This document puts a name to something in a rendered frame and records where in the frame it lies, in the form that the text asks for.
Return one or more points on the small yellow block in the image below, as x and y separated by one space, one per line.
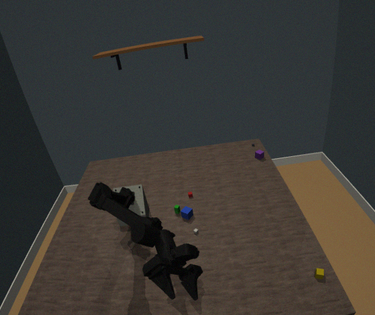
319 273

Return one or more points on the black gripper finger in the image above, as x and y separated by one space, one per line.
190 285
162 279

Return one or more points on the blue block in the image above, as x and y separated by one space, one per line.
187 212

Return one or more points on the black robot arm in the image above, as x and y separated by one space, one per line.
145 230

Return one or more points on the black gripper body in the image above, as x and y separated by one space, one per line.
161 259

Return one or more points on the purple block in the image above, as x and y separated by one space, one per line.
259 154

